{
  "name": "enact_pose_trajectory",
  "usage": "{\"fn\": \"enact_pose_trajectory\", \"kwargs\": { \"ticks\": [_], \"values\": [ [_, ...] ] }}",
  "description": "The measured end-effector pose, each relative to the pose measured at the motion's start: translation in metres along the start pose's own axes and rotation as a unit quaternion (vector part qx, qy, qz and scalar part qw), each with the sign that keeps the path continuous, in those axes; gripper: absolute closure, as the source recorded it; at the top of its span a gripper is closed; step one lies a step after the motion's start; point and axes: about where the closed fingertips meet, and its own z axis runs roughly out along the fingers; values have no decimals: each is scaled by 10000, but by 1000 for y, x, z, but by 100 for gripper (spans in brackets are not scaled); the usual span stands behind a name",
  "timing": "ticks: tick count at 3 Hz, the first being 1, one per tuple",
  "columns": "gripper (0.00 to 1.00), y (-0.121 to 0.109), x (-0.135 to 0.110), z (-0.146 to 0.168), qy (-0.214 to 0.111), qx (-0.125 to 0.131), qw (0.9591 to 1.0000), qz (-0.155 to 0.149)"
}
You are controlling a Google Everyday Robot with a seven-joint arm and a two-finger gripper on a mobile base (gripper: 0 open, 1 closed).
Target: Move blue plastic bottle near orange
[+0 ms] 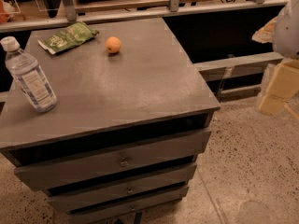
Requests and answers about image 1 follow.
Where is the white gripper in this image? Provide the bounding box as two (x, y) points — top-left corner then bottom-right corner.
(252, 0), (299, 116)

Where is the clear plastic water bottle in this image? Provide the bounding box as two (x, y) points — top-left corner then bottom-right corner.
(1, 36), (57, 112)

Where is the grey drawer cabinet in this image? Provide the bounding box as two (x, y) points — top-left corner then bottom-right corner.
(0, 17), (221, 224)

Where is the orange fruit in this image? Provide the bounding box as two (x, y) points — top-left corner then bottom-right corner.
(106, 36), (121, 54)

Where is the bottom grey drawer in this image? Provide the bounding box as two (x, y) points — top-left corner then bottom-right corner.
(69, 184), (189, 224)

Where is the grey drawer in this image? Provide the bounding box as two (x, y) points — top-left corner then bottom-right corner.
(69, 184), (189, 224)
(49, 160), (196, 212)
(14, 128), (211, 190)

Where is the top grey drawer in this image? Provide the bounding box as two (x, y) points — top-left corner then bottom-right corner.
(14, 128), (211, 190)

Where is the green snack bag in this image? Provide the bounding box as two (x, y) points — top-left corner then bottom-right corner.
(38, 21), (99, 55)

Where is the middle grey drawer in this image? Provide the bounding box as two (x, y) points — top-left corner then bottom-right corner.
(49, 160), (196, 212)

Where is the orange object at left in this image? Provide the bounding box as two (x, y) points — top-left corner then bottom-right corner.
(0, 1), (15, 23)

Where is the grey metal railing frame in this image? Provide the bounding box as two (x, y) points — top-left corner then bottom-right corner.
(0, 0), (290, 83)

